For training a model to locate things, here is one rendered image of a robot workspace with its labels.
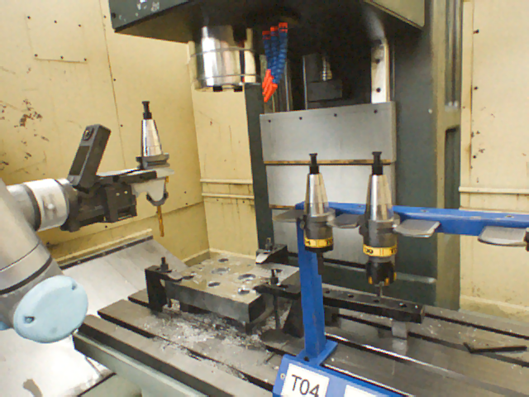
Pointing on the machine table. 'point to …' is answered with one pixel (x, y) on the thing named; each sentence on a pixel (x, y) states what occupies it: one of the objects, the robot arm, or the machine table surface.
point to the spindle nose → (224, 58)
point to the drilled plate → (243, 311)
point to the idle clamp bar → (331, 302)
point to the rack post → (312, 306)
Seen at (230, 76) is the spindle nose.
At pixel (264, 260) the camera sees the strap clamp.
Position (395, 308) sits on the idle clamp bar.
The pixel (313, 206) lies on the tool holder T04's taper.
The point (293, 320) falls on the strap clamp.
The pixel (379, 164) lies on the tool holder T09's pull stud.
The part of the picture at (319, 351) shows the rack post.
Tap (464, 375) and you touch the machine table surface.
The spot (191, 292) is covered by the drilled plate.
